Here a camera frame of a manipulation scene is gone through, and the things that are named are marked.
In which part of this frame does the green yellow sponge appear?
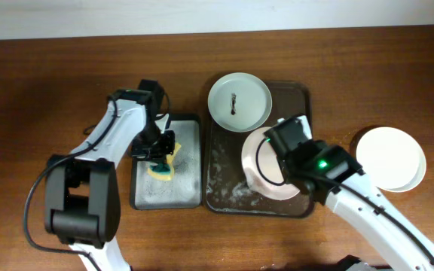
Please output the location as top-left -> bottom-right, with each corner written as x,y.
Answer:
147,142 -> 182,181

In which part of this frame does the pale green plate top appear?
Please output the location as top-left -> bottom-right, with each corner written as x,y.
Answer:
207,72 -> 273,132

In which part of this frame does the pink white plate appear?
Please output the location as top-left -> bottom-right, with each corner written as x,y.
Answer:
241,126 -> 300,201

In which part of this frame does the white plate front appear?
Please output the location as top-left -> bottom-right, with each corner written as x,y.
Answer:
356,126 -> 426,193

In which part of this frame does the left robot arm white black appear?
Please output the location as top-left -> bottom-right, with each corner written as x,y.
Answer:
44,86 -> 175,270

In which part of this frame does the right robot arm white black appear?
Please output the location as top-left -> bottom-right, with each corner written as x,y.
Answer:
283,140 -> 434,271

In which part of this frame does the small black soapy tray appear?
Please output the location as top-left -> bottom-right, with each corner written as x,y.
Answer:
130,114 -> 202,210

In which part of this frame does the large brown serving tray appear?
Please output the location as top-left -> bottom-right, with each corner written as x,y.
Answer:
203,81 -> 314,218

